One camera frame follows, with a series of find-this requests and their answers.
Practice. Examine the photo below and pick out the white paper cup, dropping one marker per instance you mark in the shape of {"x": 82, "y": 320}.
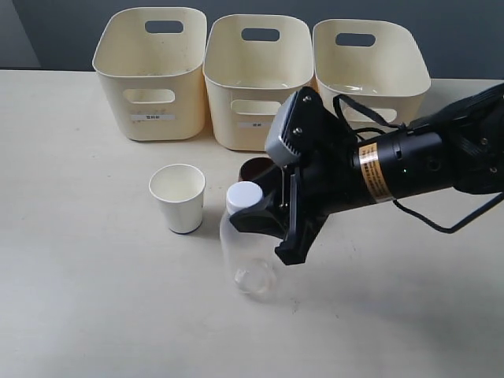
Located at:
{"x": 179, "y": 191}

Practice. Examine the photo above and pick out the middle cream plastic bin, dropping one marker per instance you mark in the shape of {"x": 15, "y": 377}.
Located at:
{"x": 253, "y": 62}

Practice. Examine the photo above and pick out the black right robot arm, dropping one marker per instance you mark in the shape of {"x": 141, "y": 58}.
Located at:
{"x": 460, "y": 146}

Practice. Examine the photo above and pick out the left cream plastic bin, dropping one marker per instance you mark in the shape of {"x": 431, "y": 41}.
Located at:
{"x": 149, "y": 63}

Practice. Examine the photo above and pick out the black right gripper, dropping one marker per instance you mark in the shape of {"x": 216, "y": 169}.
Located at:
{"x": 296, "y": 204}

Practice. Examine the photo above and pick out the brown wooden cup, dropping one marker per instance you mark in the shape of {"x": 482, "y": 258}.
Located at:
{"x": 253, "y": 168}

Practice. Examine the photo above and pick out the right cream plastic bin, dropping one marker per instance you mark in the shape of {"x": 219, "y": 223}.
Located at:
{"x": 376, "y": 63}

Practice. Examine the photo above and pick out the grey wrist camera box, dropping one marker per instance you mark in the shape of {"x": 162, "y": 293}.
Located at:
{"x": 296, "y": 127}

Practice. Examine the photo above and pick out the cream plastic bin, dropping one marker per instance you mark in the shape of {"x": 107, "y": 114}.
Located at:
{"x": 149, "y": 63}
{"x": 253, "y": 62}
{"x": 376, "y": 63}

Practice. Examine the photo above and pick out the clear plastic bottle white cap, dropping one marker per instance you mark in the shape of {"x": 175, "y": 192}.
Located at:
{"x": 248, "y": 258}

